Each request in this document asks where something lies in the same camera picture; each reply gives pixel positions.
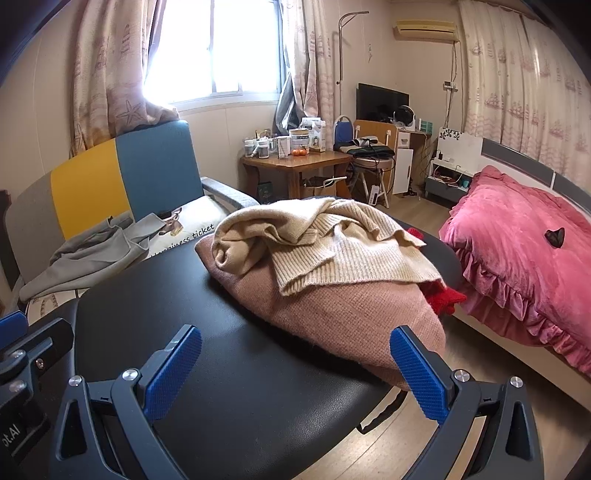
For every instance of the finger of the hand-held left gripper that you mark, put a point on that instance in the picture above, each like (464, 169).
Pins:
(13, 321)

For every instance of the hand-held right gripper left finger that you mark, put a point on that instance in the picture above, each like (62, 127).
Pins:
(173, 374)

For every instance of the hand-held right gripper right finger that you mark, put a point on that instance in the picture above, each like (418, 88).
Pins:
(418, 378)

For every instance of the cream knit sweater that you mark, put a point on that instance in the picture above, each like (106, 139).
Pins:
(323, 244)

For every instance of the folded dark clothes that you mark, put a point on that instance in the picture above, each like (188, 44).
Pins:
(369, 150)

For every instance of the triangle pattern cushion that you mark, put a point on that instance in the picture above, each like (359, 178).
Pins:
(51, 303)

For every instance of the red garment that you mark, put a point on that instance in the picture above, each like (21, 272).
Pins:
(443, 297)

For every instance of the pink knit sweater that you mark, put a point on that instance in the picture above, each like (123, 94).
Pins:
(346, 323)

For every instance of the grey jacket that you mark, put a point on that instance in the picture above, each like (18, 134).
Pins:
(92, 254)

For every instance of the deer print cushion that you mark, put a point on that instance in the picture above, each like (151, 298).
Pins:
(194, 230)

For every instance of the pink ruffled quilt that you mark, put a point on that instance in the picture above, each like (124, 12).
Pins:
(508, 240)

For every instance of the white power strip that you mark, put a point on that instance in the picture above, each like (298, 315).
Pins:
(381, 196)

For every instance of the grey nightstand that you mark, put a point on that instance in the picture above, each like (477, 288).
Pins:
(445, 184)

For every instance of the grey yellow blue sofa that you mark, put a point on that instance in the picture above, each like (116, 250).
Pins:
(147, 170)

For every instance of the dark green box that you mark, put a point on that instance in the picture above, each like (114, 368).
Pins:
(266, 191)

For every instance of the paper bag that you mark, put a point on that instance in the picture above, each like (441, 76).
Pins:
(323, 189)

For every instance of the small white cabinet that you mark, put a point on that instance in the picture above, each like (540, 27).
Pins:
(402, 161)

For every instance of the round stool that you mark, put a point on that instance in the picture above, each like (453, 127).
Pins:
(374, 162)

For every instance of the white flower decal panel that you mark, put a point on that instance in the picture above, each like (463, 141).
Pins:
(461, 143)

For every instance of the wooden side table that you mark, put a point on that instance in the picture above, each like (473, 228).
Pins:
(300, 162)

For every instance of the wooden desk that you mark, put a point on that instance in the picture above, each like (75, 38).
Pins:
(369, 129)

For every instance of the oranges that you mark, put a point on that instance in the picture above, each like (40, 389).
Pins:
(300, 152)

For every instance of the blue chair back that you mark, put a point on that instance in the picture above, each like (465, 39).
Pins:
(342, 131)

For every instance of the small round fan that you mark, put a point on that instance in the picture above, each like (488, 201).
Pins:
(404, 115)

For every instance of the cluster of bottles and boxes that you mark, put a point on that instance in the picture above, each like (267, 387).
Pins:
(302, 136)

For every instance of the starfish print curtain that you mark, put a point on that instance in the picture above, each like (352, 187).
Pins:
(115, 69)

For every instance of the black monitor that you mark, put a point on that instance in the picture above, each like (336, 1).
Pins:
(378, 99)

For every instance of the ship print curtain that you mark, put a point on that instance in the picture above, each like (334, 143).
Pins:
(521, 78)

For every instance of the window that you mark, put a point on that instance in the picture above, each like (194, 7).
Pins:
(207, 46)

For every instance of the metal pole stand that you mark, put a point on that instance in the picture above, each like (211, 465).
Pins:
(340, 55)

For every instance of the lighthouse print curtain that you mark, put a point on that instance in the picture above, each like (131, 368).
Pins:
(309, 60)

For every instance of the white grey bed frame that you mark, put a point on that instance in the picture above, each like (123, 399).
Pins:
(517, 152)

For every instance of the wall air conditioner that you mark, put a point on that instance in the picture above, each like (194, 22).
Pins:
(425, 30)

